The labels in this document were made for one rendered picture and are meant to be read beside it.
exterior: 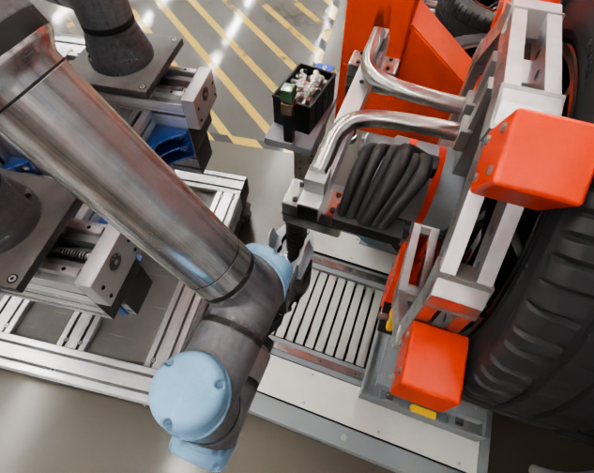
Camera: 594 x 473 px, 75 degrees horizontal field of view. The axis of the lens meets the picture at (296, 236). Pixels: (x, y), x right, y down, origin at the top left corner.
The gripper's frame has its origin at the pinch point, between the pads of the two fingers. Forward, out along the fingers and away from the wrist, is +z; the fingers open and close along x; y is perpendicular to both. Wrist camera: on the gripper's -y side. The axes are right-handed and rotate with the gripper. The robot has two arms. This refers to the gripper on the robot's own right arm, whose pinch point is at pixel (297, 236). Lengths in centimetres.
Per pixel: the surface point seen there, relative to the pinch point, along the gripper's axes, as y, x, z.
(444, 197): 6.1, -21.1, 11.5
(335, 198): 12.0, -5.6, 0.8
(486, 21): -34, -30, 146
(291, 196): 12.0, 0.4, -1.1
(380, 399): -66, -28, -5
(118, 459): -83, 42, -47
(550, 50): 28.9, -25.2, 17.0
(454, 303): 12.8, -23.4, -9.9
